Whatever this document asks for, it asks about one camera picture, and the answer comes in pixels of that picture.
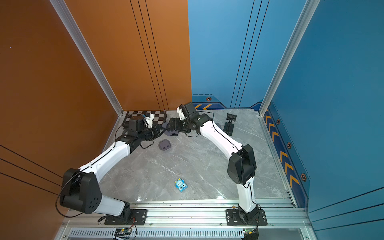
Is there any aluminium corner post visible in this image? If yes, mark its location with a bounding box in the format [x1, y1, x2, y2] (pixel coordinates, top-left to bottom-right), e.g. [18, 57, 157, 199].
[50, 0, 124, 116]
[259, 0, 320, 117]

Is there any black folding phone stand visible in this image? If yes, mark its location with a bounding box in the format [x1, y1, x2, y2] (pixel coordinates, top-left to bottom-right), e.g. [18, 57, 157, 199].
[223, 114, 237, 136]

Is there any right circuit board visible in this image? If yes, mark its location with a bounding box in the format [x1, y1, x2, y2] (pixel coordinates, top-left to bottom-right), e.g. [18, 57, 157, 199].
[244, 229, 259, 240]

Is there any right aluminium corner post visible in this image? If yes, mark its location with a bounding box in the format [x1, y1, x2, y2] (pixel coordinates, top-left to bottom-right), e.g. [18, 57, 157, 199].
[259, 0, 320, 117]

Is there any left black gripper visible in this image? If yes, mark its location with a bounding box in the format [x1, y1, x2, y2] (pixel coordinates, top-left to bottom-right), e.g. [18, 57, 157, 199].
[138, 124, 166, 143]

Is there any left green circuit board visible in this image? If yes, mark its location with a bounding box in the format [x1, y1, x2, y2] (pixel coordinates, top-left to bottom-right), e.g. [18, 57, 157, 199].
[113, 228, 133, 240]

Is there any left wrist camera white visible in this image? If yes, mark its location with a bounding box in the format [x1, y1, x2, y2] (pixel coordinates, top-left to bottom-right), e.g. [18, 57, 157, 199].
[145, 114, 155, 129]

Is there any aluminium front rail frame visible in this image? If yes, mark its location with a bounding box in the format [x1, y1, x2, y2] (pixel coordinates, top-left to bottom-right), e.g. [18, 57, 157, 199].
[56, 198, 317, 240]

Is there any black white chessboard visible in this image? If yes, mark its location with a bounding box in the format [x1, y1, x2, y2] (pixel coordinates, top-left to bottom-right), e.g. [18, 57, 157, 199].
[122, 111, 168, 129]

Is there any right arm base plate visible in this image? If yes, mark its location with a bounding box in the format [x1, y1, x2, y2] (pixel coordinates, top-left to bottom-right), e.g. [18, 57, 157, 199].
[226, 208, 268, 227]

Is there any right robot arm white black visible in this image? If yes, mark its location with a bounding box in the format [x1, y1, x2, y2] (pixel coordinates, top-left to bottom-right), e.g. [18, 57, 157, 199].
[167, 103, 261, 225]

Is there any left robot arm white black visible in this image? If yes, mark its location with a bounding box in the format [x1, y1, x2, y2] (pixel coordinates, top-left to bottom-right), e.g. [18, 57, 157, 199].
[55, 114, 162, 221]

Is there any left aluminium corner post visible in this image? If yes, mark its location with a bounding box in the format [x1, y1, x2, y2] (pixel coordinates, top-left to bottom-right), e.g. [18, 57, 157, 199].
[50, 0, 124, 116]

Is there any grey round stand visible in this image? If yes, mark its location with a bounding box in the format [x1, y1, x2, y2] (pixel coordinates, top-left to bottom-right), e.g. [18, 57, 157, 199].
[162, 122, 179, 137]
[158, 139, 172, 151]

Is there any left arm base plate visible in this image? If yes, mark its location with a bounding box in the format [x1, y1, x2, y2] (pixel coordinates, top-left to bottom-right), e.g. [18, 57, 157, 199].
[104, 209, 148, 226]

